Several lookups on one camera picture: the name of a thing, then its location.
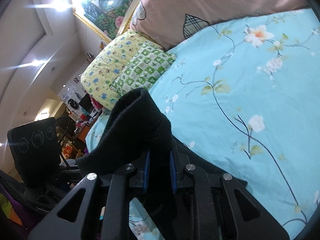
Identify cluttered wooden desk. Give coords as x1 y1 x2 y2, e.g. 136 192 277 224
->
56 92 104 159

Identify light blue floral bedsheet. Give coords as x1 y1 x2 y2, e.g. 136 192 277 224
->
85 8 320 240

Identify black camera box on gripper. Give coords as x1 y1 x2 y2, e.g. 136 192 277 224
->
7 117 61 189

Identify black fleece pants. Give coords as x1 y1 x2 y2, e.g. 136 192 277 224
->
75 87 249 240

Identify gold framed landscape painting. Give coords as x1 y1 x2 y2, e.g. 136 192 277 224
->
72 0 140 43

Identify yellow cartoon print pillow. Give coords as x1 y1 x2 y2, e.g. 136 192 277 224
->
80 30 150 110

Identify green checkered pillow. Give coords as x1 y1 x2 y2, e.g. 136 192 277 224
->
110 42 176 96

